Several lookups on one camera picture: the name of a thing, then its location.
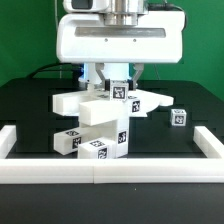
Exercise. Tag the white chair seat part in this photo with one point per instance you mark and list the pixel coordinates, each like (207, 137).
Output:
(115, 131)

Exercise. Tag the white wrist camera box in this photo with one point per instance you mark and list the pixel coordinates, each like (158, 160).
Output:
(85, 5)

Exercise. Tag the white left fence block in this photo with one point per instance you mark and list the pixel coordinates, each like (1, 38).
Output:
(8, 138)

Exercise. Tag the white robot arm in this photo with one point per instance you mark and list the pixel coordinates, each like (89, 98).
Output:
(126, 13)

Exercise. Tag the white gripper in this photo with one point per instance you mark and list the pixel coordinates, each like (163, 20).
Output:
(157, 38)

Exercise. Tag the white chair back frame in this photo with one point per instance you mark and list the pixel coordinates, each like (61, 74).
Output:
(139, 101)

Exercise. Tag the white front fence bar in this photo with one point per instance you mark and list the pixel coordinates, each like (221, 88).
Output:
(41, 171)

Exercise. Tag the white fence block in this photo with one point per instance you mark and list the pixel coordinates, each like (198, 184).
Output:
(208, 143)
(8, 138)

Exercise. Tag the white right fence block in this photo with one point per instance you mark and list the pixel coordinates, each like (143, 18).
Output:
(208, 143)

